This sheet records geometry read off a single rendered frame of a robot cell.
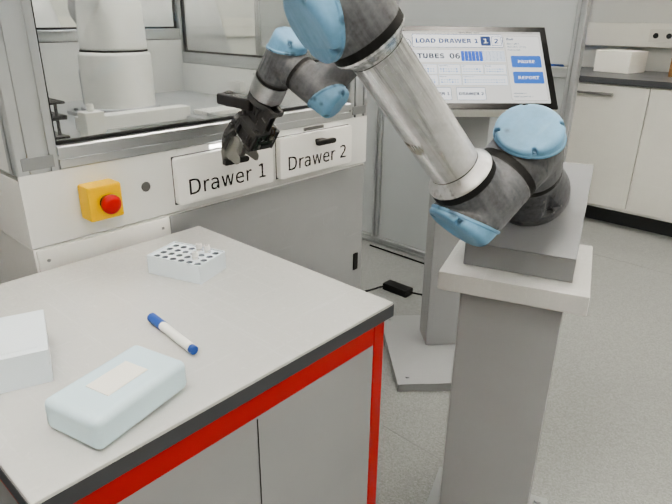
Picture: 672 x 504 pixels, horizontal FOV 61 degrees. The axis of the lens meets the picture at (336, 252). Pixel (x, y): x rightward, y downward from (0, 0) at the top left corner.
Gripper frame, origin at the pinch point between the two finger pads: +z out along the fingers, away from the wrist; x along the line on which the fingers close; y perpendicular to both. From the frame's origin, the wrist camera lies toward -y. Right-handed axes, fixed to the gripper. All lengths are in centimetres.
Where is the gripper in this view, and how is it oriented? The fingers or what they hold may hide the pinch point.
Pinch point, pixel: (231, 155)
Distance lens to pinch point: 142.1
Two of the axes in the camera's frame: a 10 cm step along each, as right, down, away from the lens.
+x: 6.7, -2.8, 6.9
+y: 6.0, 7.5, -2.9
